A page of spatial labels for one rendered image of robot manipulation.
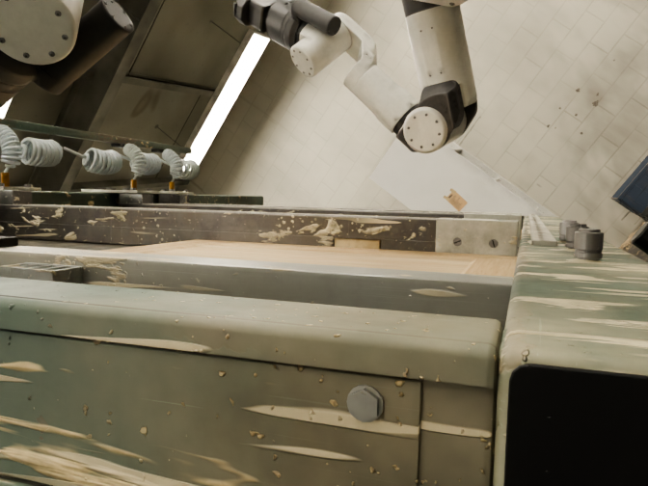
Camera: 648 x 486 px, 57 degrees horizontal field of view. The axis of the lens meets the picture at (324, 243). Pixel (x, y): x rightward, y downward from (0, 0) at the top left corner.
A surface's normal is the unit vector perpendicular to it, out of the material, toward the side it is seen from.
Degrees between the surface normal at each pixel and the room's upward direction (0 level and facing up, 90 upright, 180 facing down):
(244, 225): 90
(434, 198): 90
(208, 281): 90
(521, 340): 55
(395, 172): 90
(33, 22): 137
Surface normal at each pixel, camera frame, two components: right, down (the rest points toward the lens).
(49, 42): 0.18, 0.72
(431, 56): -0.50, 0.33
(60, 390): -0.32, 0.07
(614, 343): 0.03, -1.00
